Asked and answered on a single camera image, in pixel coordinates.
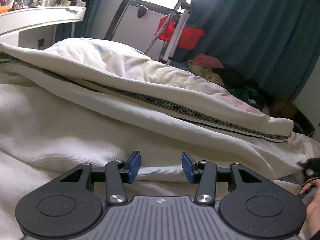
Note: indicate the person's right hand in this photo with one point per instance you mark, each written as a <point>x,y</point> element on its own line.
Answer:
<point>311,186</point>

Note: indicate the green garment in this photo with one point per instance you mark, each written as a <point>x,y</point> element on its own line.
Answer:
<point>240,92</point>

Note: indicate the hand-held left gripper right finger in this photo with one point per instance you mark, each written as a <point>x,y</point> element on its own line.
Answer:
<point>187,166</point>

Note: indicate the beige floral garment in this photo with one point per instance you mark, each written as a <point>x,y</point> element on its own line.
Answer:
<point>212,76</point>

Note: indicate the garment steamer stand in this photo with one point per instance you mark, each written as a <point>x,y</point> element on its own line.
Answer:
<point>178,27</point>

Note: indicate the white pants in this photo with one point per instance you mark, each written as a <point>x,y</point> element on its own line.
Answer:
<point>75,120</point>

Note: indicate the black floor stand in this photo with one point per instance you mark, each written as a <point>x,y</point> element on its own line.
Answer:
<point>115,22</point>

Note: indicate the pink garment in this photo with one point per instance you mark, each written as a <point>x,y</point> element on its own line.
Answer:
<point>207,60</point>

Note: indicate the brown bag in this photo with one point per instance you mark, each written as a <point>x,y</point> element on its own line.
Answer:
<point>282,106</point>

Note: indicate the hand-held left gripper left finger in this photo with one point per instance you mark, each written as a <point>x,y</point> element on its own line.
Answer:
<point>133,166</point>

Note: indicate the pink and white duvet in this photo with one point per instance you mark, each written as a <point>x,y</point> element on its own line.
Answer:
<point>112,60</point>

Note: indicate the wide teal curtain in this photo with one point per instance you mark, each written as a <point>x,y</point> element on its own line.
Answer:
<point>250,30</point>

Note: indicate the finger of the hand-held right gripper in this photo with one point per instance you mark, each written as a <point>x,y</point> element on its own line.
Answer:
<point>313,165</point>

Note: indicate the orange tray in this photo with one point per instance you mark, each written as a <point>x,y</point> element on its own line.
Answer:
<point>3,8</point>

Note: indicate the white dressing table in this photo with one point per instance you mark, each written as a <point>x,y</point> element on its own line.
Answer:
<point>37,17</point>

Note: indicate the narrow teal curtain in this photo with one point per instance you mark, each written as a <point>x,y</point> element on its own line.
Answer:
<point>100,5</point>

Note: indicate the black garment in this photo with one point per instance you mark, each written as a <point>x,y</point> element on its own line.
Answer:
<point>235,77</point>

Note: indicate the black wall socket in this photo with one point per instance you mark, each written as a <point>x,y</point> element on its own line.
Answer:
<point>40,42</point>

